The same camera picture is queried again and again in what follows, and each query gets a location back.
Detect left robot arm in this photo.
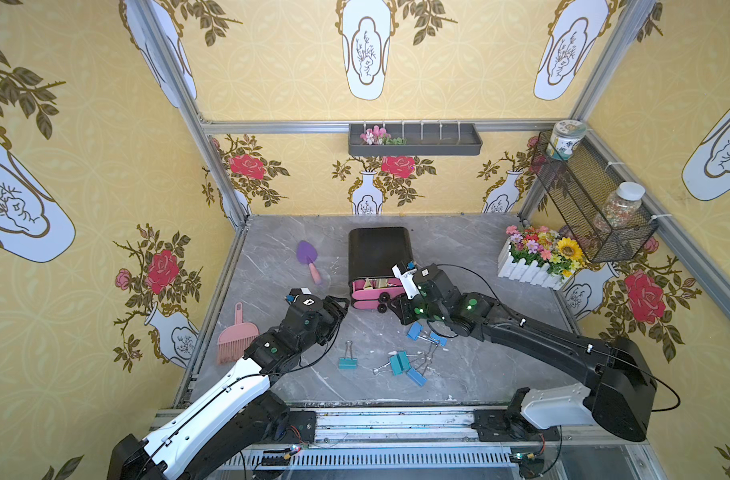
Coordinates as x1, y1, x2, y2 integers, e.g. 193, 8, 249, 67
107, 289, 350, 479

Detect blue binder clip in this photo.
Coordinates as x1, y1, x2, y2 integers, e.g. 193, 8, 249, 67
429, 333, 448, 347
406, 356, 432, 387
406, 322, 423, 341

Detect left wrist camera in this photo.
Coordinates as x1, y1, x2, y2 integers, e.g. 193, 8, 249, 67
286, 288, 312, 304

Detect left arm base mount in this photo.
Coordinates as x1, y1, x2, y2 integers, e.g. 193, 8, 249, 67
258, 410, 317, 445

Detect teal binder clip right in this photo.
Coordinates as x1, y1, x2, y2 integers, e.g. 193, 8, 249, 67
396, 351, 424, 372

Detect teal binder clip middle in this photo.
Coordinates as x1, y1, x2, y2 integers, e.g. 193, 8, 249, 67
372, 352, 403, 376

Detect blue binder clip lower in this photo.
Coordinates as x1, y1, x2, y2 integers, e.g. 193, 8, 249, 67
406, 356, 432, 387

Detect black wire basket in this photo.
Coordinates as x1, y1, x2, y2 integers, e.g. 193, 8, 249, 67
532, 131, 658, 263

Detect purple pink toy shovel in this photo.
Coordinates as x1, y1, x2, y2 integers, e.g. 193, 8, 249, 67
296, 240, 323, 285

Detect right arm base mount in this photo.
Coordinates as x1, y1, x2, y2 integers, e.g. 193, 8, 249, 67
471, 409, 561, 442

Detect teal binder clip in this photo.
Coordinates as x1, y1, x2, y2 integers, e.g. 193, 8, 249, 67
372, 352, 403, 376
396, 351, 424, 372
338, 340, 358, 370

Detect flower planter white fence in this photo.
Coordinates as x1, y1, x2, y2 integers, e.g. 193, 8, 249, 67
498, 225, 588, 290

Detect small pink flowers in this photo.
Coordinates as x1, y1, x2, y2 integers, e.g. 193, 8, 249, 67
360, 125, 406, 145

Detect grey wall shelf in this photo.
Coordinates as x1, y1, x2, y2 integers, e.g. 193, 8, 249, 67
348, 121, 483, 157

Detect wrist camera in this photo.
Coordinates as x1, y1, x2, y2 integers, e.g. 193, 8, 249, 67
392, 261, 419, 300
286, 288, 312, 304

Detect pink drawer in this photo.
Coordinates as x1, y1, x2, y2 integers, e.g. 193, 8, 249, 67
353, 292, 401, 313
351, 278, 404, 301

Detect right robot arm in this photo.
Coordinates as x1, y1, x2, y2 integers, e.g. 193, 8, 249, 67
390, 264, 659, 442

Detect clear jar white lid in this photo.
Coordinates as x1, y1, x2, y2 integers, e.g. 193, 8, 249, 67
593, 182, 646, 232

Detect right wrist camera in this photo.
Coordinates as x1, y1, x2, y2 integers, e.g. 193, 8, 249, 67
392, 261, 419, 300

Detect jar with patterned lid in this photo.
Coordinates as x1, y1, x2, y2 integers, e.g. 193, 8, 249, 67
546, 119, 588, 161

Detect blue binder clip right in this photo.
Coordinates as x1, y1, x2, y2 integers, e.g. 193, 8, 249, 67
429, 333, 448, 347

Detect yellow binder clip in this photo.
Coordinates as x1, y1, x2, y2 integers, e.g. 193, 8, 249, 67
370, 278, 390, 289

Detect pink hand broom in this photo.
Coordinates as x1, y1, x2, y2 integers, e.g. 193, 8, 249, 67
216, 302, 260, 365

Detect black drawer cabinet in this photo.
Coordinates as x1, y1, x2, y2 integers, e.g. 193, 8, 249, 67
348, 226, 414, 283

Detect blue binder clip upper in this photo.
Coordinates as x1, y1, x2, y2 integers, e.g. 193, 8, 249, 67
406, 322, 423, 341

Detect teal binder clip left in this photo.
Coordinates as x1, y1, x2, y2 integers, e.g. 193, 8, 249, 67
338, 340, 358, 370

